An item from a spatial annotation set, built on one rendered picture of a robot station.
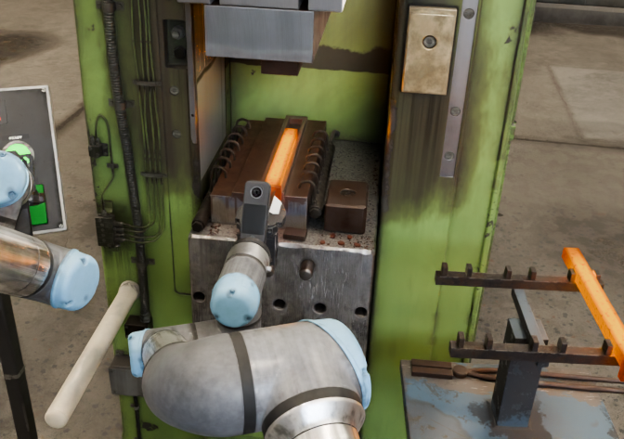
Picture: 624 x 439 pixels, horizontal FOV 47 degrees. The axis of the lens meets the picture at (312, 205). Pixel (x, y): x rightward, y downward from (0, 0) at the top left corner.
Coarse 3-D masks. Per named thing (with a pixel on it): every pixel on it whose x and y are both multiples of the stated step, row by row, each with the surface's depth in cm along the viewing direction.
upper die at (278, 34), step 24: (216, 0) 133; (216, 24) 131; (240, 24) 131; (264, 24) 130; (288, 24) 130; (312, 24) 129; (216, 48) 133; (240, 48) 133; (264, 48) 132; (288, 48) 132; (312, 48) 131
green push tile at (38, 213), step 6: (36, 186) 136; (42, 186) 136; (42, 192) 136; (42, 204) 136; (30, 210) 135; (36, 210) 135; (42, 210) 136; (36, 216) 135; (42, 216) 136; (36, 222) 135; (42, 222) 136
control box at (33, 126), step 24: (0, 96) 135; (24, 96) 136; (48, 96) 138; (0, 120) 135; (24, 120) 136; (48, 120) 137; (0, 144) 135; (24, 144) 136; (48, 144) 137; (48, 168) 137; (48, 192) 137; (48, 216) 137
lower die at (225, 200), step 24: (288, 120) 180; (312, 120) 183; (240, 144) 171; (264, 144) 169; (240, 168) 159; (264, 168) 157; (288, 168) 156; (312, 168) 158; (216, 192) 149; (240, 192) 147; (288, 192) 147; (312, 192) 157; (216, 216) 150; (288, 216) 148
